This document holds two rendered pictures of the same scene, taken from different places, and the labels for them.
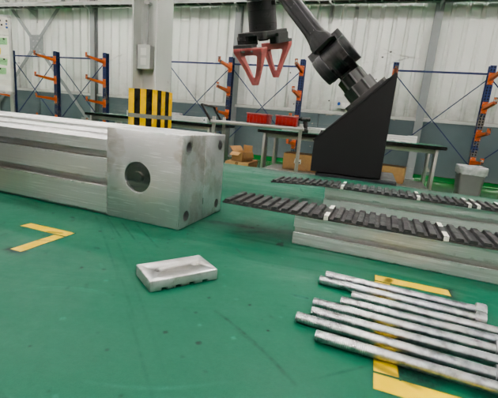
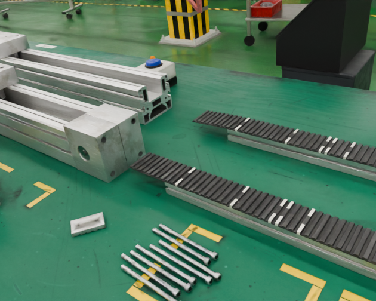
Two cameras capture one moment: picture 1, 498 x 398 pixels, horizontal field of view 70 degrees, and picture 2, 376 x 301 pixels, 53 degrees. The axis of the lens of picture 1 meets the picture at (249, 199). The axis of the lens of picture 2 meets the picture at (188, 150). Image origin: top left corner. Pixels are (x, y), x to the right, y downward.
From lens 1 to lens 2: 40 cm
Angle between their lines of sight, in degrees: 28
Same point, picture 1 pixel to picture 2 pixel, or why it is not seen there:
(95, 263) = (58, 215)
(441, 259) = (236, 214)
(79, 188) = (61, 153)
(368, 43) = not seen: outside the picture
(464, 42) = not seen: outside the picture
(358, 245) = (196, 200)
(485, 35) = not seen: outside the picture
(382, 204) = (266, 142)
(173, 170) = (97, 154)
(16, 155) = (29, 131)
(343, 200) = (241, 136)
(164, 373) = (60, 279)
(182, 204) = (108, 169)
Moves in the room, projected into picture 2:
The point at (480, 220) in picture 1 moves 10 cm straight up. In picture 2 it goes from (332, 160) to (338, 106)
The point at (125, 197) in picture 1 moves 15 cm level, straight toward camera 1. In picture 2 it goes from (82, 162) to (61, 218)
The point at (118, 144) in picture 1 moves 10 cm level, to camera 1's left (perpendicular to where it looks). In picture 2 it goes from (70, 135) to (24, 131)
